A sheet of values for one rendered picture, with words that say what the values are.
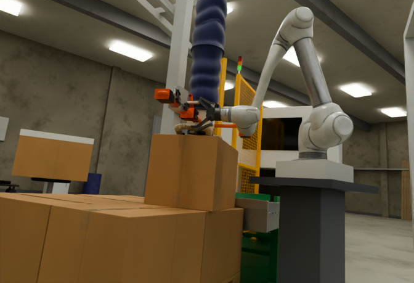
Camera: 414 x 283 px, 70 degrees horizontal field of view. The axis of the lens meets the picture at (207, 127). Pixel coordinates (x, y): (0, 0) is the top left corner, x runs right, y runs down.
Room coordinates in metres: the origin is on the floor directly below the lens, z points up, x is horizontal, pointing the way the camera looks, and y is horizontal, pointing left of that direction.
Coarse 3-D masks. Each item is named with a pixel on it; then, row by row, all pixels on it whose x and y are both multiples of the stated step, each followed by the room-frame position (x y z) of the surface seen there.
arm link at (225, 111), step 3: (222, 108) 1.62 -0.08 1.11; (225, 108) 1.61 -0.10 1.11; (228, 108) 1.61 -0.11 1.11; (231, 108) 1.61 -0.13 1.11; (222, 111) 1.61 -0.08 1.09; (225, 111) 1.60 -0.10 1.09; (228, 111) 1.60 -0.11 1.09; (222, 114) 1.61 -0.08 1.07; (225, 114) 1.60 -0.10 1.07; (228, 114) 1.60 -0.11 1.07; (222, 117) 1.61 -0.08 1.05; (225, 117) 1.61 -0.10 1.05; (228, 117) 1.60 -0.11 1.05; (222, 120) 1.63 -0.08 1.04; (225, 120) 1.62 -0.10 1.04; (228, 120) 1.62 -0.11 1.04
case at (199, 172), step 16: (160, 144) 1.70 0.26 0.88; (176, 144) 1.67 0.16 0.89; (192, 144) 1.64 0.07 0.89; (208, 144) 1.62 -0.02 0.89; (224, 144) 1.75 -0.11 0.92; (160, 160) 1.70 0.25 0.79; (176, 160) 1.67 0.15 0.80; (192, 160) 1.64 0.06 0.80; (208, 160) 1.61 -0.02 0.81; (224, 160) 1.78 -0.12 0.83; (160, 176) 1.69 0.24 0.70; (176, 176) 1.67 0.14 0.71; (192, 176) 1.64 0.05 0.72; (208, 176) 1.61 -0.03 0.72; (224, 176) 1.81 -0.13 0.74; (160, 192) 1.69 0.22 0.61; (176, 192) 1.66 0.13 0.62; (192, 192) 1.63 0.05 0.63; (208, 192) 1.61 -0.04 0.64; (224, 192) 1.84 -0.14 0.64; (192, 208) 1.63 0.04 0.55; (208, 208) 1.61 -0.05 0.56; (224, 208) 1.87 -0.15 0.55
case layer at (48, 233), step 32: (0, 192) 1.62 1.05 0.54; (0, 224) 1.36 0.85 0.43; (32, 224) 1.27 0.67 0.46; (64, 224) 1.19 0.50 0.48; (96, 224) 1.11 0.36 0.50; (128, 224) 1.05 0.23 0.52; (160, 224) 1.22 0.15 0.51; (192, 224) 1.46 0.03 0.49; (224, 224) 1.82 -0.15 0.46; (0, 256) 1.34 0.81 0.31; (32, 256) 1.25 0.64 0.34; (64, 256) 1.17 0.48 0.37; (96, 256) 1.10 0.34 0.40; (128, 256) 1.07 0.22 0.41; (160, 256) 1.24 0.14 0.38; (192, 256) 1.49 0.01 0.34; (224, 256) 1.85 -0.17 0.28
